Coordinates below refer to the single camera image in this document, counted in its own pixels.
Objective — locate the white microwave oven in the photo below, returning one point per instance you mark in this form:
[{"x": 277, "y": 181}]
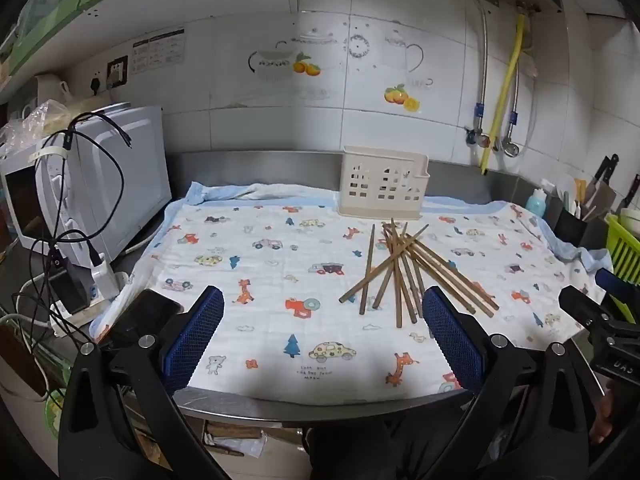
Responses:
[{"x": 120, "y": 180}]

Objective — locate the white power adapter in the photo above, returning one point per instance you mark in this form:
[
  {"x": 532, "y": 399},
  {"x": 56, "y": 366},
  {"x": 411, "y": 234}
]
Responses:
[{"x": 104, "y": 275}]

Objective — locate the chrome water valve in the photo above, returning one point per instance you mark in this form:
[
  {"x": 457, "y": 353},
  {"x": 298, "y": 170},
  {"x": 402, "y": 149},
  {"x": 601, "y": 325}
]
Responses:
[{"x": 510, "y": 148}]

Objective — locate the black utensil container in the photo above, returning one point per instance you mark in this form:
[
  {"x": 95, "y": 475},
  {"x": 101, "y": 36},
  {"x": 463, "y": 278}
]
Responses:
[{"x": 570, "y": 227}]

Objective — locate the person's dark pants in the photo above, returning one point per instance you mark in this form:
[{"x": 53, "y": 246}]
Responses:
[{"x": 350, "y": 450}]

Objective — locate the white power strip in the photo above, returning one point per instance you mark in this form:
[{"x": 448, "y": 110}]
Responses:
[{"x": 117, "y": 285}]

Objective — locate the bundle of wooden chopsticks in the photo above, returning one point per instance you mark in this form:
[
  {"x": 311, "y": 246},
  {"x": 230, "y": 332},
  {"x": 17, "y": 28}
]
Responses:
[{"x": 397, "y": 285}]

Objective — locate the green wall cabinet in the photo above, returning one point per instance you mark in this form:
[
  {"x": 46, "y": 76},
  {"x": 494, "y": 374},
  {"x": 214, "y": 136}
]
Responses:
[{"x": 65, "y": 5}]

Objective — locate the green dish rack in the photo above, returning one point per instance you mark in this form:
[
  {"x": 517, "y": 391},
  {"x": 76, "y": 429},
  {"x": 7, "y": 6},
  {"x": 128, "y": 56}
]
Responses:
[{"x": 622, "y": 260}]

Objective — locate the person's right hand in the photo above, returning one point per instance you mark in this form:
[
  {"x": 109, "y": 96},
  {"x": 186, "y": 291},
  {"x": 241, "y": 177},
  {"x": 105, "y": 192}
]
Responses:
[{"x": 602, "y": 415}]

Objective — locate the cream plastic chopstick holder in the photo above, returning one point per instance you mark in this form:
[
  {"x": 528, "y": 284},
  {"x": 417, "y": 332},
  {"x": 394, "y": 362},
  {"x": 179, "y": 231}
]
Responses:
[{"x": 370, "y": 180}]

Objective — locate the black wall switch plate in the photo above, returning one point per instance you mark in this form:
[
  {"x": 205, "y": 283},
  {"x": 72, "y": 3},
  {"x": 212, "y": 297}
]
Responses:
[{"x": 117, "y": 71}]

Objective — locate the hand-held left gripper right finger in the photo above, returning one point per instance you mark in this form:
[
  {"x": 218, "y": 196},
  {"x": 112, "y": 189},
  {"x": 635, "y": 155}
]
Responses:
[{"x": 452, "y": 340}]

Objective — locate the plastic wrapped package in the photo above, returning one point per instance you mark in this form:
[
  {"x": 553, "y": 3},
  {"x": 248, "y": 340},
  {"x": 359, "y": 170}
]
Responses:
[{"x": 235, "y": 440}]

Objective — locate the clear plastic bag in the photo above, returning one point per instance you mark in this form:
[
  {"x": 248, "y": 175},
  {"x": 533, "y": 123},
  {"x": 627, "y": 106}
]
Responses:
[{"x": 40, "y": 117}]

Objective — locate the black power adapter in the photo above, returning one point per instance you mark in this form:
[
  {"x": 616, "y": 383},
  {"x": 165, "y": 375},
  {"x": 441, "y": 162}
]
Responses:
[{"x": 70, "y": 285}]

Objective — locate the cream electric kettle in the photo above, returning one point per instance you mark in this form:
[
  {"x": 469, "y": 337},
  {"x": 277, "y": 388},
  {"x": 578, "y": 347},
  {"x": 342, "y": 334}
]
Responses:
[{"x": 50, "y": 91}]

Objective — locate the printed cartoon blanket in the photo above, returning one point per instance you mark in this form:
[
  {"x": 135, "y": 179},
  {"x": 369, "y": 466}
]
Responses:
[{"x": 280, "y": 280}]

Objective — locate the white instruction label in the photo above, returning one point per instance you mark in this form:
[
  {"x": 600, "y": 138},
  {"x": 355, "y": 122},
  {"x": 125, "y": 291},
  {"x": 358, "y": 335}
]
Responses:
[{"x": 157, "y": 50}]

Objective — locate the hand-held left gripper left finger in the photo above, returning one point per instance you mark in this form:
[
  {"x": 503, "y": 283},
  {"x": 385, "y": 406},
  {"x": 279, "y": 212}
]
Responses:
[{"x": 195, "y": 340}]

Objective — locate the turquoise bottle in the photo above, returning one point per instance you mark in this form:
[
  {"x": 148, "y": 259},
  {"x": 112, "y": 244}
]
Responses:
[{"x": 536, "y": 204}]

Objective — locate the white spatula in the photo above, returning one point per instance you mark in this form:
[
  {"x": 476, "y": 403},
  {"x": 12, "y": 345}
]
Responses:
[{"x": 566, "y": 187}]

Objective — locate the wall socket with plug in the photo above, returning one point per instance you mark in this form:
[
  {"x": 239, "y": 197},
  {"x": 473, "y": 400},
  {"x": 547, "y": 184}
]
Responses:
[{"x": 96, "y": 84}]

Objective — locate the white bowl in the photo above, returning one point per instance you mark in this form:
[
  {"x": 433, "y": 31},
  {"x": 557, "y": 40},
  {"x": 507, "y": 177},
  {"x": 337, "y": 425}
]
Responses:
[{"x": 631, "y": 220}]

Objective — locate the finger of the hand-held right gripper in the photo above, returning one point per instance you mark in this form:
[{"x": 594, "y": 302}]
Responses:
[
  {"x": 617, "y": 285},
  {"x": 582, "y": 305}
]

